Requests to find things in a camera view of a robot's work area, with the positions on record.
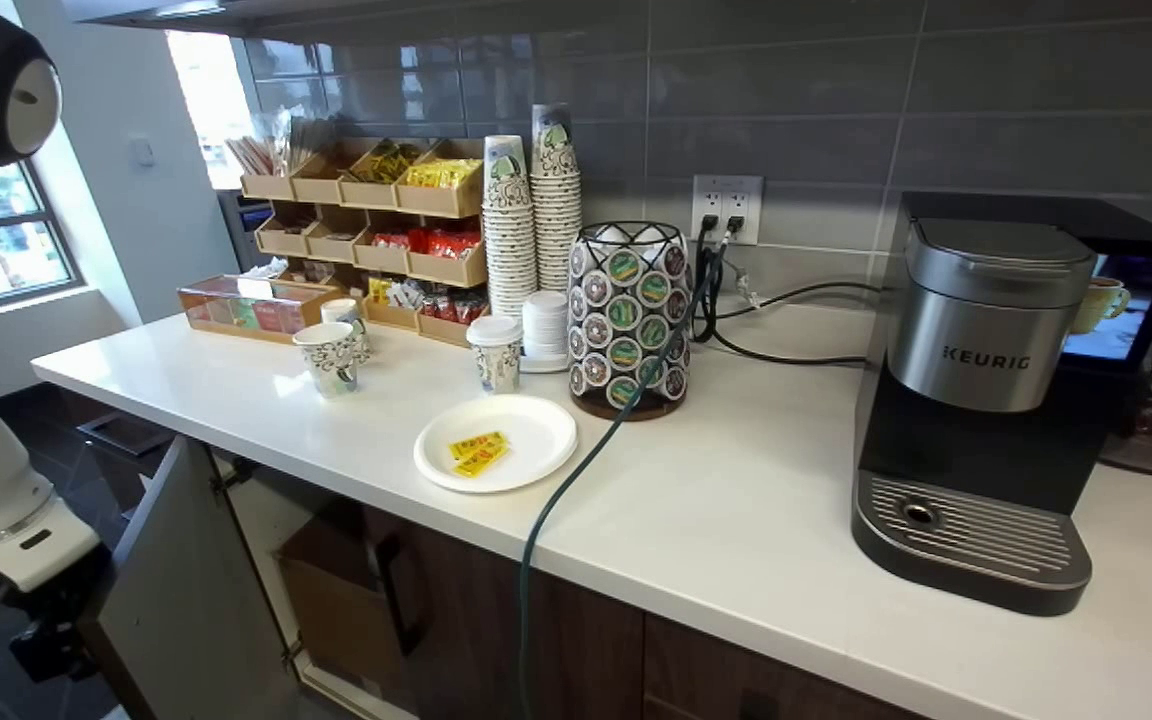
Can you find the yellow sweetener packets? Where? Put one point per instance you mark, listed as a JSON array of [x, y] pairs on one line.
[[440, 175]]

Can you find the silver black Keurig coffee machine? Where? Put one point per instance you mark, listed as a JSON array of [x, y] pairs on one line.
[[978, 442]]

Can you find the dark wood drawer stack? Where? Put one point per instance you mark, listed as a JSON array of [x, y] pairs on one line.
[[123, 432]]

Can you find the red sauce packets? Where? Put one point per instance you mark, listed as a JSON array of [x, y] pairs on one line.
[[440, 242]]

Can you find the narrow wood cabinet door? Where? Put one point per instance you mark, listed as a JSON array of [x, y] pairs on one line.
[[590, 654]]

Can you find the yellow sauce packet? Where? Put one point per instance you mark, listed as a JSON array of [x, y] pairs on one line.
[[476, 453]]

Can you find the tall stack of paper cups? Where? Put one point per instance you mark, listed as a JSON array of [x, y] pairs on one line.
[[558, 200]]

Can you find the stack of white cup lids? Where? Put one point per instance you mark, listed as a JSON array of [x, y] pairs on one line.
[[547, 329]]

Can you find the wide wood cabinet door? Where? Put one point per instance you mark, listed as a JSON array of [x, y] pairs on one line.
[[190, 602]]

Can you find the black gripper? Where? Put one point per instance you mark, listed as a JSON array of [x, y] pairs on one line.
[[60, 620]]

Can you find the short stack of paper cups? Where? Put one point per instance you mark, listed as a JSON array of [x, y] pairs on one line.
[[508, 227]]

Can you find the brown cardboard box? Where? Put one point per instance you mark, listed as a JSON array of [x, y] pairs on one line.
[[339, 602]]

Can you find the white wall switch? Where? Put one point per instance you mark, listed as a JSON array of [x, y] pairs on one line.
[[141, 150]]

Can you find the patterned paper cup with lid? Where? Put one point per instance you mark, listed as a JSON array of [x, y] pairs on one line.
[[494, 358]]

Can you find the white paper plate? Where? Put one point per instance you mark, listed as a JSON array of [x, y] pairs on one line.
[[528, 425]]

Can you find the wooden tea bag box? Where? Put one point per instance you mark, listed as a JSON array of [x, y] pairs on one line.
[[242, 313]]

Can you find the wooden condiment organizer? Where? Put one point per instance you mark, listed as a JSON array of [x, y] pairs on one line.
[[339, 242]]

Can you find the patterned paper cup without lid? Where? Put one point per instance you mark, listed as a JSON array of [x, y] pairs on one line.
[[331, 362]]

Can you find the white wall outlet with plugs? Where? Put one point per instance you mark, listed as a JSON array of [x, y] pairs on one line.
[[742, 200]]

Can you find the glass window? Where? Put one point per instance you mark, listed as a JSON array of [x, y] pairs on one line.
[[16, 247]]

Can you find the wood drawer front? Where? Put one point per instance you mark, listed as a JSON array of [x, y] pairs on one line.
[[739, 682]]

